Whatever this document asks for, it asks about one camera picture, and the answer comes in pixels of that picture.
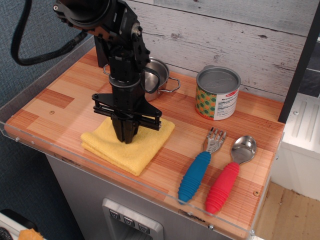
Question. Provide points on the toy food can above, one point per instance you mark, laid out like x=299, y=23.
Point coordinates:
x=216, y=94

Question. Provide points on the yellow rag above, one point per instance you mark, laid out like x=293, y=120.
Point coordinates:
x=131, y=157

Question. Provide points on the white toy cabinet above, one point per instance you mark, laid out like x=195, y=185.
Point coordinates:
x=297, y=163

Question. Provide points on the orange sponge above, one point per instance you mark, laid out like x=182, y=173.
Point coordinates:
x=30, y=234

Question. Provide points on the red handled toy spoon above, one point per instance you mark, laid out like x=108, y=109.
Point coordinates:
x=242, y=151

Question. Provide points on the clear acrylic table guard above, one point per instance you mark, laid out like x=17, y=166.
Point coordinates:
x=52, y=112

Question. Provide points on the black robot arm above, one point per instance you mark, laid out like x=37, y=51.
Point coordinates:
x=118, y=34

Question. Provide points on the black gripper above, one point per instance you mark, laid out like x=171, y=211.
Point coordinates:
x=128, y=109

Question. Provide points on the small stainless steel pot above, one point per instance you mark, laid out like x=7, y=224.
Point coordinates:
x=153, y=76

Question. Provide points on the blue handled toy fork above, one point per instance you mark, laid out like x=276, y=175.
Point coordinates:
x=194, y=175

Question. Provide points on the grey toy dispenser panel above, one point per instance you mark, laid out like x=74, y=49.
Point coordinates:
x=126, y=224

